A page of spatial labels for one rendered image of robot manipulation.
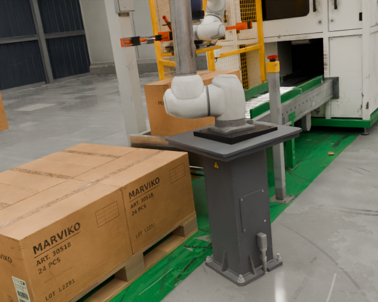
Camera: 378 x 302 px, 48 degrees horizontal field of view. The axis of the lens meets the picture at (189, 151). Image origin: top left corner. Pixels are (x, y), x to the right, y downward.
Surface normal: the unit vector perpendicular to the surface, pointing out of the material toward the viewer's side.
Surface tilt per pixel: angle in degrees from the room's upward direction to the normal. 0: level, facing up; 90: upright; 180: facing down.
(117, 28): 90
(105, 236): 90
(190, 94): 83
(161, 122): 90
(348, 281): 0
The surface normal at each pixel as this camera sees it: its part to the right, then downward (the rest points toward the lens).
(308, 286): -0.12, -0.95
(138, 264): 0.81, 0.07
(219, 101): -0.04, 0.22
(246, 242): 0.57, 0.17
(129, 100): -0.56, 0.30
